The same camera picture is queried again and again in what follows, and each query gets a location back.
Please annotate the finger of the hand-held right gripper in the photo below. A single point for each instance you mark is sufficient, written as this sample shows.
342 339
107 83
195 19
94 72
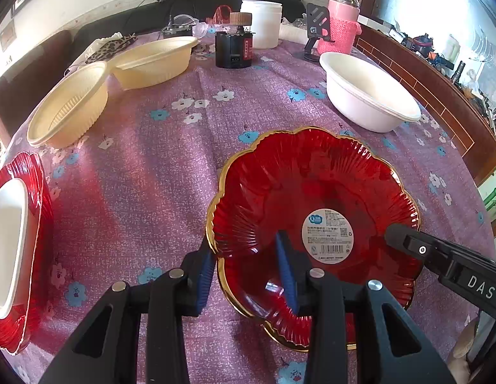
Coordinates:
416 248

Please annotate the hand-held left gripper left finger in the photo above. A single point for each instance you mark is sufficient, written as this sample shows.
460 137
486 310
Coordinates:
204 284

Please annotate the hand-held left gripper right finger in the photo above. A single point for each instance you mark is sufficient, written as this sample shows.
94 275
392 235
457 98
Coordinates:
288 272

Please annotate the red glass plate with label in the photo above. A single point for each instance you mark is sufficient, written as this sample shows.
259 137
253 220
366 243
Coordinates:
272 184

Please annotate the white bowl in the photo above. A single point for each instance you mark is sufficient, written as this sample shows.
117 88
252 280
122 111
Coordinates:
364 88
8 244

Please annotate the cream plastic bowl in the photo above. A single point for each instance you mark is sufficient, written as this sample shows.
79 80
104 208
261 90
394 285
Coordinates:
152 64
68 104

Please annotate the person's right hand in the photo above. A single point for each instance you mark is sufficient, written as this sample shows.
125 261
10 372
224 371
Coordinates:
464 344

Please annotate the purple floral tablecloth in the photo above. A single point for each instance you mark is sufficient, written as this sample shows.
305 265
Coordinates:
160 176

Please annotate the wooden sideboard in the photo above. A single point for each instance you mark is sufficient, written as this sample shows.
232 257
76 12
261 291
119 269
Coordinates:
432 88

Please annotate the black flashlight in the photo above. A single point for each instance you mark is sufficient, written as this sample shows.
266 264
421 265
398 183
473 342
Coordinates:
460 72

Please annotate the white jug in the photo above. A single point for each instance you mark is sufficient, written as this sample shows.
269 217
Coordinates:
452 47

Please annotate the black motor with wooden knob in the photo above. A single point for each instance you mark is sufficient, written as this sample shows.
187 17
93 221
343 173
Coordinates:
234 50

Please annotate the pink knit-sleeved bottle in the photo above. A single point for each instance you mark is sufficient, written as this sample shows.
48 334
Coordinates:
340 28

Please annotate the white plastic cup stack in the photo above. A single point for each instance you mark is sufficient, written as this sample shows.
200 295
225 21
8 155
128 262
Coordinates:
294 32

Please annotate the black phone stand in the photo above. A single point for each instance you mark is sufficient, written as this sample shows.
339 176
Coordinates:
316 20

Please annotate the white plastic jar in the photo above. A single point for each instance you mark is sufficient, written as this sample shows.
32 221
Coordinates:
260 24

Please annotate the red plastic bag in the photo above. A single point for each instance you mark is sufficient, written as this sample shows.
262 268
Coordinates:
223 14

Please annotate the small wall plaque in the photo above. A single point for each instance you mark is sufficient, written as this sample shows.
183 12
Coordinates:
7 36

